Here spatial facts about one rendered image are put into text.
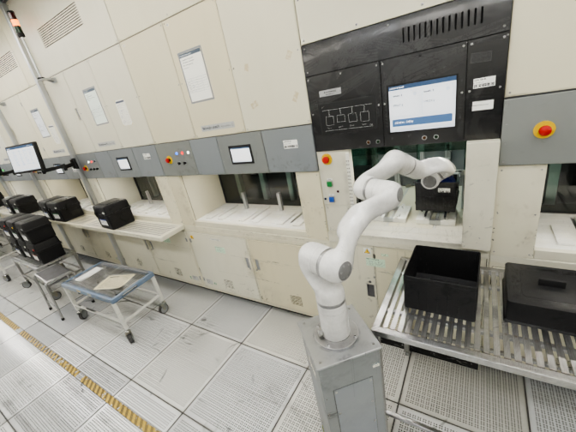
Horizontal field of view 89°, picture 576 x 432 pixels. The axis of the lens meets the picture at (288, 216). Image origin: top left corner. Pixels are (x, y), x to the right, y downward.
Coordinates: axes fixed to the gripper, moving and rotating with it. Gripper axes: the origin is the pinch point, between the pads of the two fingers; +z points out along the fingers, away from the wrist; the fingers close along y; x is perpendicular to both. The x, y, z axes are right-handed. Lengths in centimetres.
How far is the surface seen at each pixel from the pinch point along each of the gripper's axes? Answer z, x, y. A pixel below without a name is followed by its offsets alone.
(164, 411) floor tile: -134, -122, -144
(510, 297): -67, -35, 33
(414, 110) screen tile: -30.1, 34.7, -6.9
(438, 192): -9.8, -13.8, 1.7
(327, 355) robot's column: -111, -46, -27
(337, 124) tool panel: -30, 32, -46
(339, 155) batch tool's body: -30, 15, -47
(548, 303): -67, -35, 44
